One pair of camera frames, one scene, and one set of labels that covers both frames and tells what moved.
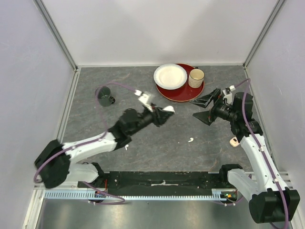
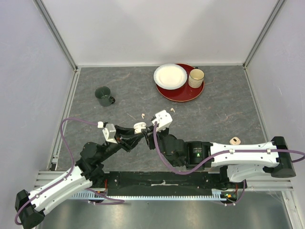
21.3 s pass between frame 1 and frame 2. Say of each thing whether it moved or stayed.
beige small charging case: stayed
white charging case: moved
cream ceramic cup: stayed
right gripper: moved
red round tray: stayed
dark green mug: stayed
